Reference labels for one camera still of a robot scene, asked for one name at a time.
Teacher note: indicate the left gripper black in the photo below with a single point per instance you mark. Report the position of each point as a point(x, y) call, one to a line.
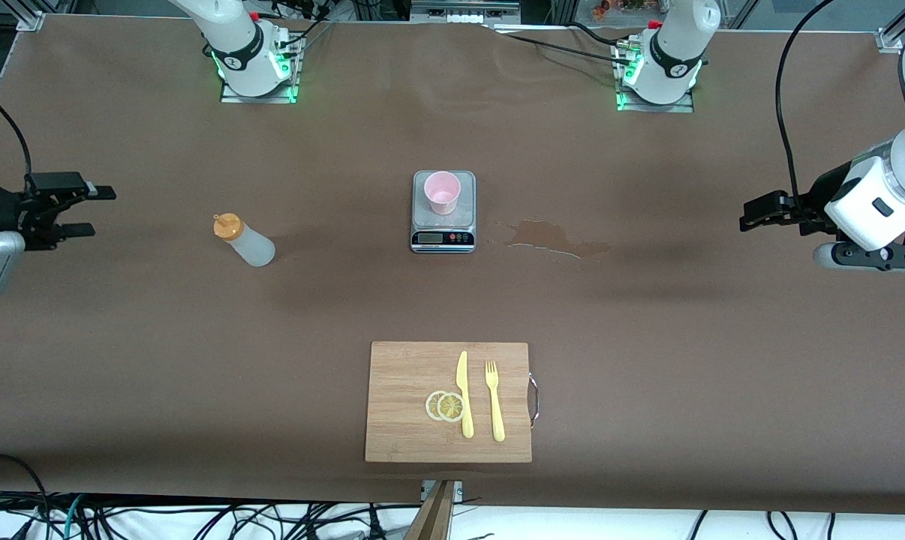
point(807, 209)

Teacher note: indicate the clear sauce bottle orange cap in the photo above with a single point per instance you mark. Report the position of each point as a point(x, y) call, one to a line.
point(254, 247)

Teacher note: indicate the pink plastic cup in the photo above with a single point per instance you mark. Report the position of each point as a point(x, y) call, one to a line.
point(443, 195)

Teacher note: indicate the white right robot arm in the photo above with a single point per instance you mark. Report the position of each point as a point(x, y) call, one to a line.
point(235, 37)

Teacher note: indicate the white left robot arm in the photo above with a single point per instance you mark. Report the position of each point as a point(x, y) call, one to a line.
point(670, 52)

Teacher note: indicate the silver digital kitchen scale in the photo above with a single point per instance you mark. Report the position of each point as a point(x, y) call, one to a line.
point(443, 225)

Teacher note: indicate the yellow plastic fork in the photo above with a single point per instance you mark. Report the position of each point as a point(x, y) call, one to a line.
point(496, 412)

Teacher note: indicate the yellow plastic knife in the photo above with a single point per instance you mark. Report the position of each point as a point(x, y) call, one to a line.
point(464, 390)

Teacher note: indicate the grey power strip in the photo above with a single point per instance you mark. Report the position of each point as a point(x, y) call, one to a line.
point(464, 13)

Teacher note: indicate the wooden cutting board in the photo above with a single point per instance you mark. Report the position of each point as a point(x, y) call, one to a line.
point(400, 375)

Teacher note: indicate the lemon slice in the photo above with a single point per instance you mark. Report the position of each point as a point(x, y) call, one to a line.
point(431, 406)
point(451, 407)

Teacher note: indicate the wooden beam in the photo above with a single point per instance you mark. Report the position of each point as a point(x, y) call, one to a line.
point(434, 517)

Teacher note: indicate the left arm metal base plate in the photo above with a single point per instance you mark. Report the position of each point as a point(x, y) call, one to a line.
point(632, 106)

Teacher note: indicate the aluminium frame corner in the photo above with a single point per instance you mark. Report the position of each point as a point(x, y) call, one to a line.
point(888, 39)
point(31, 19)

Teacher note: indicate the small metal bracket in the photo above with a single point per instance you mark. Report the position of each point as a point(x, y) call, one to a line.
point(458, 491)

